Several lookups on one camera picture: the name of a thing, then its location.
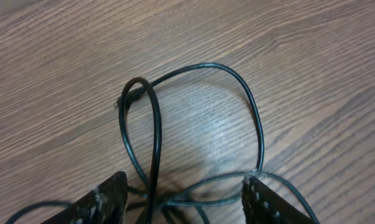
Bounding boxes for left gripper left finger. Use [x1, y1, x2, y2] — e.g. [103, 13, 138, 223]
[42, 171, 127, 224]

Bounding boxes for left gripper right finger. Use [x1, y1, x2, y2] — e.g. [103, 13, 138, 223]
[241, 170, 318, 224]

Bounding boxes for black USB-C cable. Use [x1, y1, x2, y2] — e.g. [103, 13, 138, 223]
[114, 62, 321, 224]

